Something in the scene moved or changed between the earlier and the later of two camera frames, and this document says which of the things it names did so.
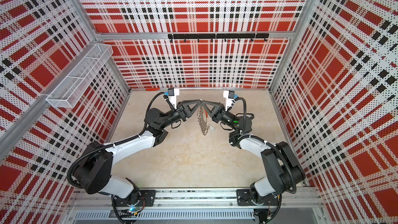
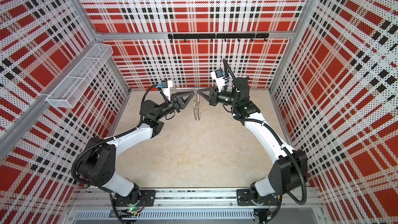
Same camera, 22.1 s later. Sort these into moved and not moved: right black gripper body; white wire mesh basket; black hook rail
Moved: right black gripper body
Not moved: white wire mesh basket; black hook rail
